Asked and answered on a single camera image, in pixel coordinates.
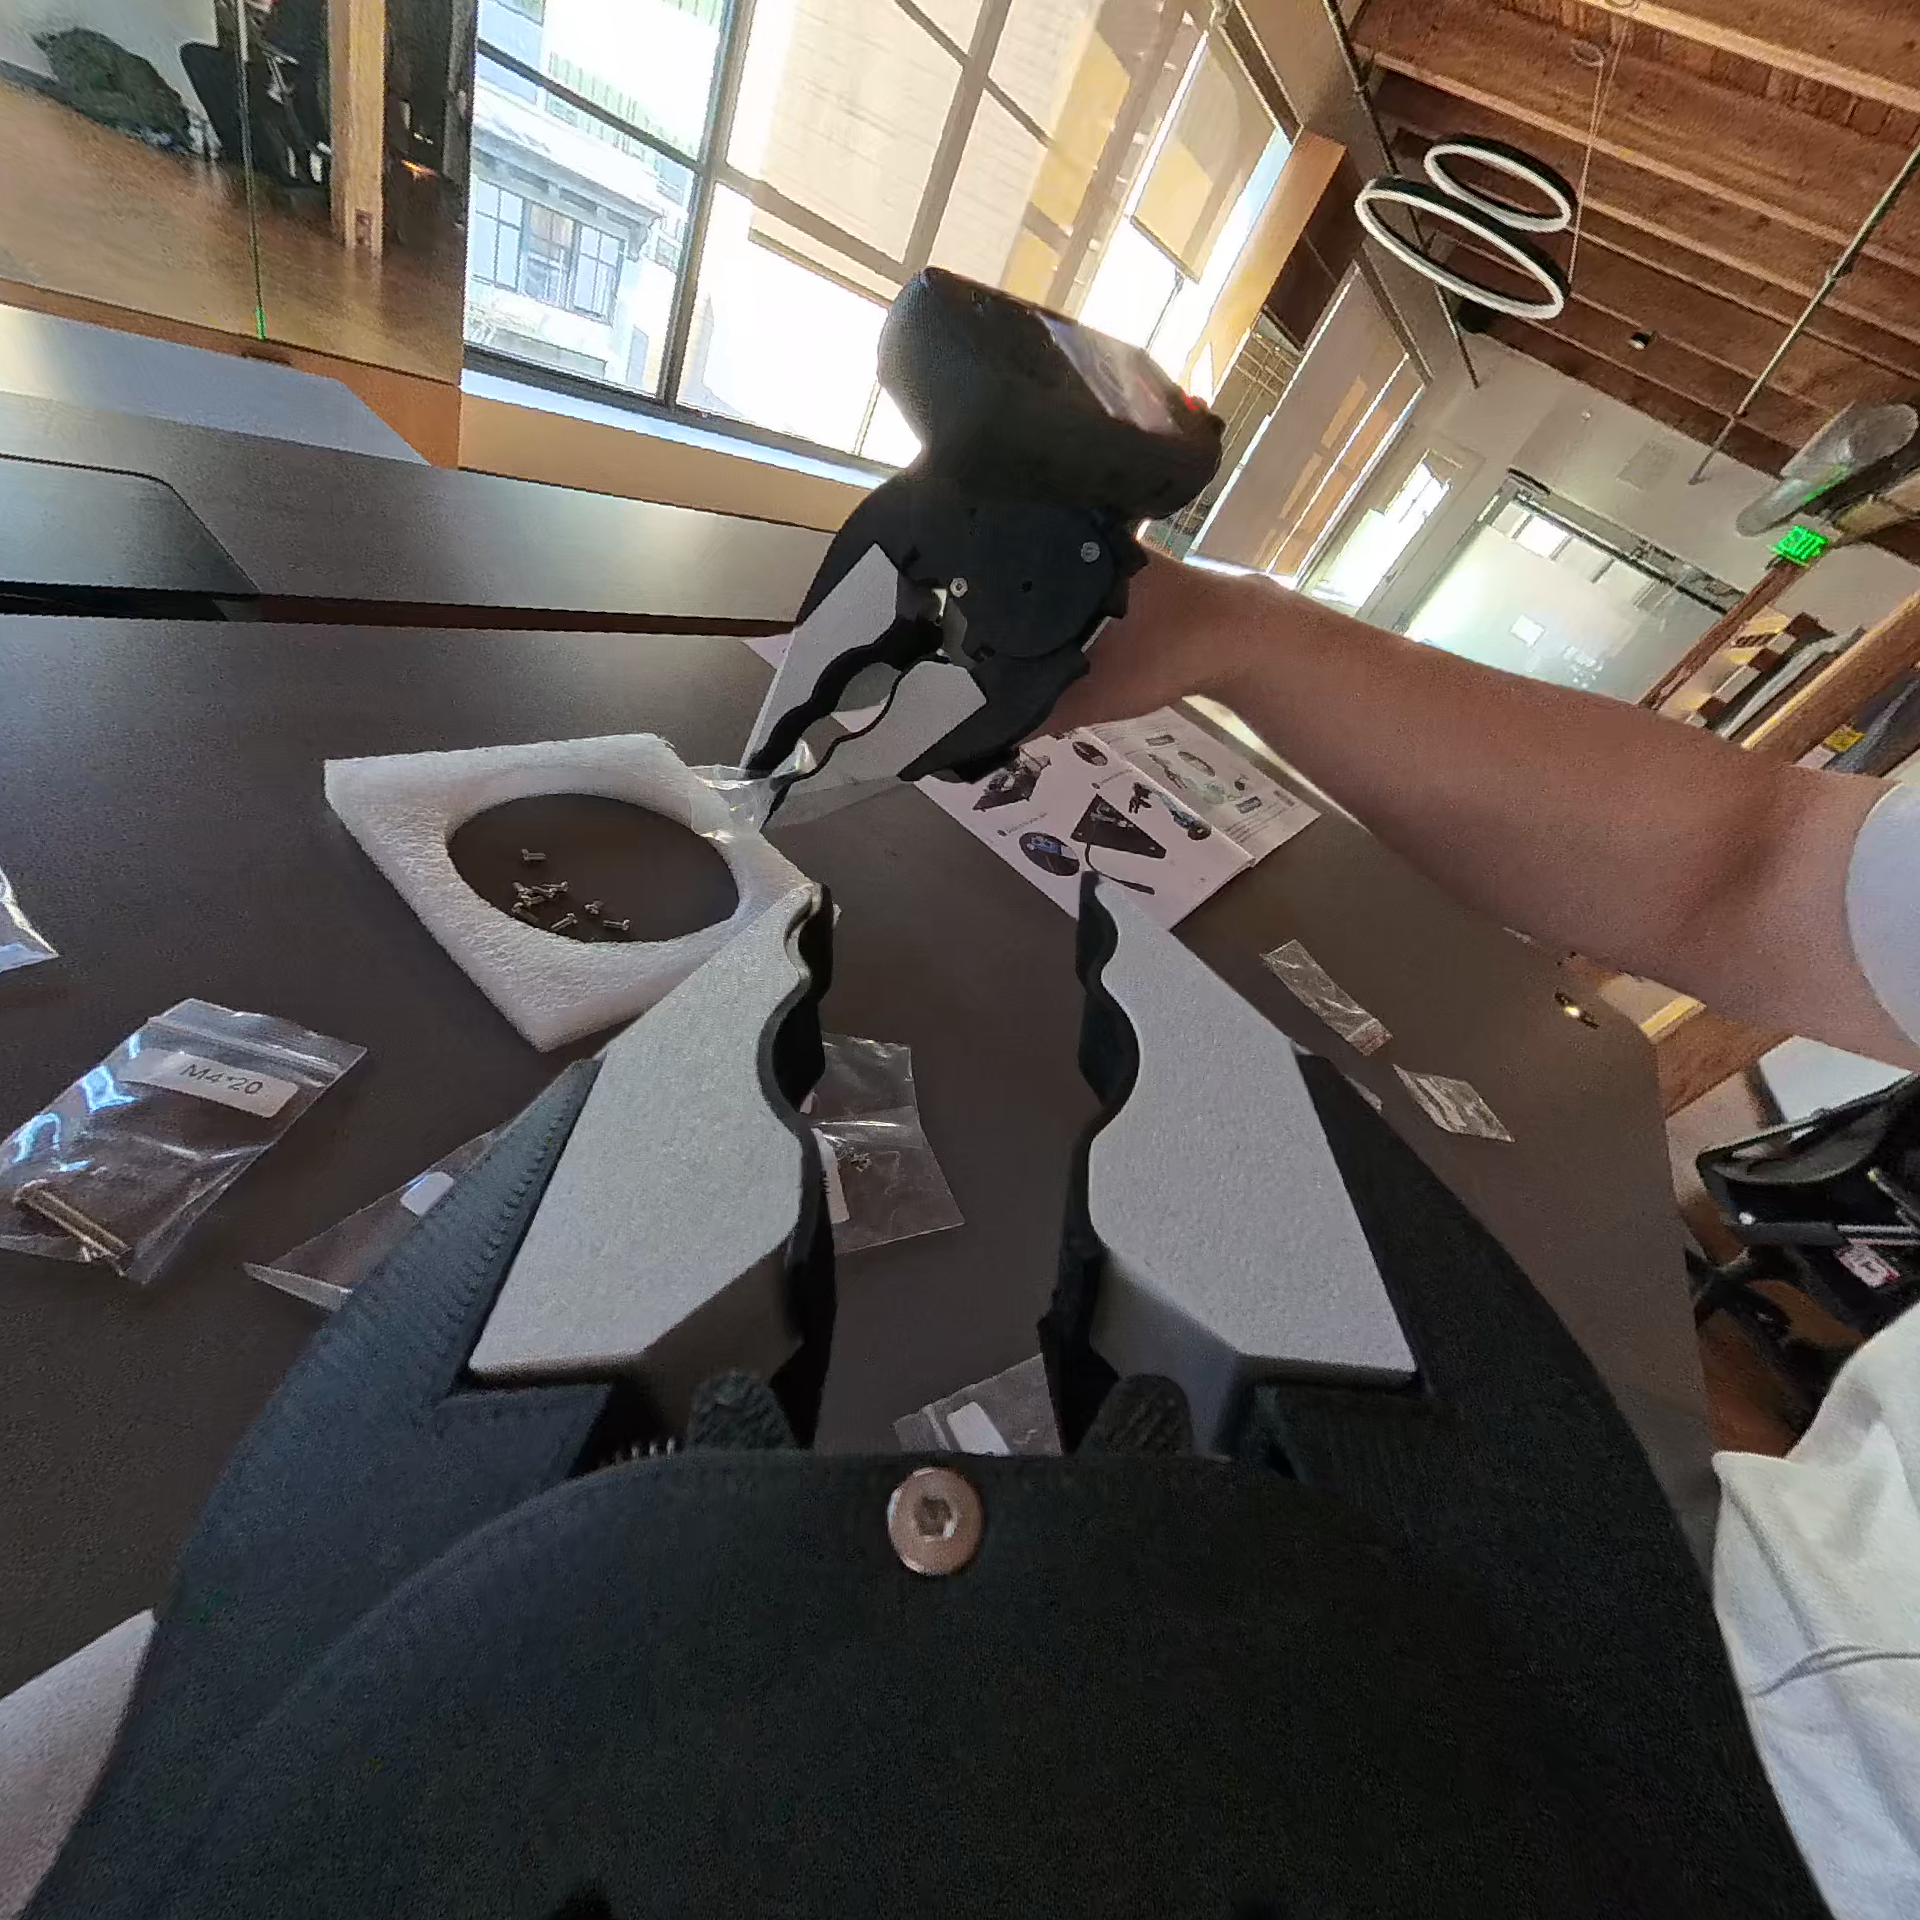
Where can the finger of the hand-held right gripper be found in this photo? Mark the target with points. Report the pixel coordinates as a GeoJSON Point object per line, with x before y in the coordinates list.
{"type": "Point", "coordinates": [833, 623]}
{"type": "Point", "coordinates": [916, 727]}

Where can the white foam frame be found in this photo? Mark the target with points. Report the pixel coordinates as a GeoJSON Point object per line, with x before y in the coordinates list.
{"type": "Point", "coordinates": [392, 808]}

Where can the person's right forearm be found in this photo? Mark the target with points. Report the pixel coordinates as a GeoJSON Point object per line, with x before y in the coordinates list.
{"type": "Point", "coordinates": [1501, 794]}

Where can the open instruction booklet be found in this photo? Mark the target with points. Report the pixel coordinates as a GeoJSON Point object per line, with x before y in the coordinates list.
{"type": "Point", "coordinates": [1198, 870]}

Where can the dark desk with inset panel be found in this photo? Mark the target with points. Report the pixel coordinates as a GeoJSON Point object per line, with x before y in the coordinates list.
{"type": "Point", "coordinates": [450, 525]}

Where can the pile of small silver screws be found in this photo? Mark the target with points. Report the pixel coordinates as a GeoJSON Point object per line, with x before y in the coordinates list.
{"type": "Point", "coordinates": [563, 916]}

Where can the zip bag with long bolts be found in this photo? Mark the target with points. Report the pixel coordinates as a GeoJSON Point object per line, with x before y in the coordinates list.
{"type": "Point", "coordinates": [179, 1141]}

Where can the small zip bag black screws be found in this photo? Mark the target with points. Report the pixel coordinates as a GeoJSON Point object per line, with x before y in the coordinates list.
{"type": "Point", "coordinates": [737, 786]}

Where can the wooden post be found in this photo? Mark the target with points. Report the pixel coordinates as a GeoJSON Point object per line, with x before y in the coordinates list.
{"type": "Point", "coordinates": [358, 121]}

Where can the green exit sign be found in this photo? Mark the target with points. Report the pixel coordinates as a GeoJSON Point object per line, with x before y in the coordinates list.
{"type": "Point", "coordinates": [1802, 546]}

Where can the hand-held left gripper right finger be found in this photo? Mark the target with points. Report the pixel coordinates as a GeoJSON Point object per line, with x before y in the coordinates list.
{"type": "Point", "coordinates": [1229, 1200]}

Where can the black office chair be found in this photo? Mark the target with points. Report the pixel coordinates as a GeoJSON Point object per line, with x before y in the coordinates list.
{"type": "Point", "coordinates": [1802, 1184]}
{"type": "Point", "coordinates": [255, 89]}

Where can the small labelled zip bag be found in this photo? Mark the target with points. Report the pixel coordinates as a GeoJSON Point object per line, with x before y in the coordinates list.
{"type": "Point", "coordinates": [870, 1073]}
{"type": "Point", "coordinates": [991, 1416]}
{"type": "Point", "coordinates": [893, 1184]}

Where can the crumpled empty clear bag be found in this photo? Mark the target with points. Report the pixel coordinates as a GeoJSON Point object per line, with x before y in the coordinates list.
{"type": "Point", "coordinates": [1453, 1099]}
{"type": "Point", "coordinates": [18, 928]}

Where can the clear zip bag red stripe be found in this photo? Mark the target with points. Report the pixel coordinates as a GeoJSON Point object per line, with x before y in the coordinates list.
{"type": "Point", "coordinates": [1327, 998]}

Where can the person's white shirt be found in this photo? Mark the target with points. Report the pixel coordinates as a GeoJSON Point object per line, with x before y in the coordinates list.
{"type": "Point", "coordinates": [1828, 1576]}

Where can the large window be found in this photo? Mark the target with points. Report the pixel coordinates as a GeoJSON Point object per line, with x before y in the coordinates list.
{"type": "Point", "coordinates": [599, 223]}

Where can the dark green bean bag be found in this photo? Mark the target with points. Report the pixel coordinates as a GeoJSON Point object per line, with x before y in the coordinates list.
{"type": "Point", "coordinates": [113, 89]}

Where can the labelled flat zip bag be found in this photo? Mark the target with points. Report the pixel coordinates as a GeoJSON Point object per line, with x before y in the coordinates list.
{"type": "Point", "coordinates": [375, 1229]}

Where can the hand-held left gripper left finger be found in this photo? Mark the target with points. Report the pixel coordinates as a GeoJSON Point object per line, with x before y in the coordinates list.
{"type": "Point", "coordinates": [662, 1184]}

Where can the dark brown desk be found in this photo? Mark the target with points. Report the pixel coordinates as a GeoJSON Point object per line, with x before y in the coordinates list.
{"type": "Point", "coordinates": [223, 721]}

